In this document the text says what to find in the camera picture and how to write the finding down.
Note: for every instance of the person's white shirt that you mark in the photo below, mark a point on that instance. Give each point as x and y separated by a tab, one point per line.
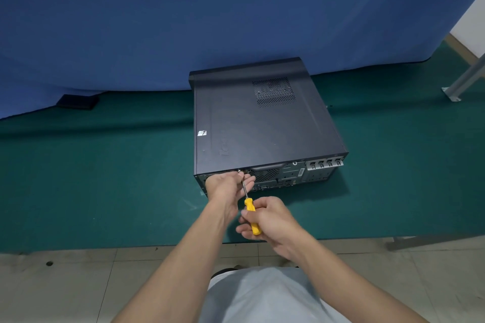
265	298

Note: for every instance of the person's right forearm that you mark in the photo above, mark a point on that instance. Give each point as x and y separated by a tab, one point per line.
352	288

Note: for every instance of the black flat base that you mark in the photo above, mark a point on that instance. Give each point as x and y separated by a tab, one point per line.
77	102

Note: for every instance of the person's black shorts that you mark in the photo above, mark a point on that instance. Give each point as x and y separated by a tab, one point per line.
225	270

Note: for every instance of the grey metal post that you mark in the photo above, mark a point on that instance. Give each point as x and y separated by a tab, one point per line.
466	80

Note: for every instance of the person's left hand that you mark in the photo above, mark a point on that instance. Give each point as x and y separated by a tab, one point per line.
223	190

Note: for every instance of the blue cloth curtain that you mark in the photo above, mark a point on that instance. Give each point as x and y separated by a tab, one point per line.
189	31

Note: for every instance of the desktop computer case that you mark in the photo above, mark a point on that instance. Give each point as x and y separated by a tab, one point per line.
261	133

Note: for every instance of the green floor mat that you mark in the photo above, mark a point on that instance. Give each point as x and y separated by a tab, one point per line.
94	175

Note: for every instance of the person's right hand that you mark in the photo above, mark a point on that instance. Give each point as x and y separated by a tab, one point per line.
274	224

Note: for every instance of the person's left forearm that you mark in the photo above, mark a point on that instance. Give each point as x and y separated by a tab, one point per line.
178	269

